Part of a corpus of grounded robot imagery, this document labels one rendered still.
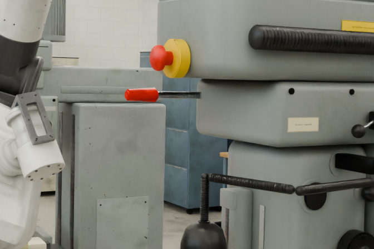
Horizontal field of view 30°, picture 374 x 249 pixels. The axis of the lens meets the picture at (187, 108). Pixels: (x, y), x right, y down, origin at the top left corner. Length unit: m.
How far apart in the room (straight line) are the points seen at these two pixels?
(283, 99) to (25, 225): 0.46
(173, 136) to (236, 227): 7.65
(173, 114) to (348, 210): 7.64
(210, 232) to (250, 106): 0.20
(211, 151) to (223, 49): 7.64
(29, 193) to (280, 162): 0.42
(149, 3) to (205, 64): 9.93
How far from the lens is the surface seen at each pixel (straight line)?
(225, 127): 1.14
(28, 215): 1.18
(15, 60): 1.29
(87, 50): 10.73
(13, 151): 1.15
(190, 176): 8.51
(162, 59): 1.04
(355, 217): 1.19
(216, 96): 1.17
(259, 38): 0.96
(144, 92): 1.15
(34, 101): 1.12
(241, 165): 1.17
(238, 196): 1.13
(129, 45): 11.02
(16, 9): 1.25
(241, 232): 1.15
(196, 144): 8.50
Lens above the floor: 1.74
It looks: 3 degrees down
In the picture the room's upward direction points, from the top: 1 degrees clockwise
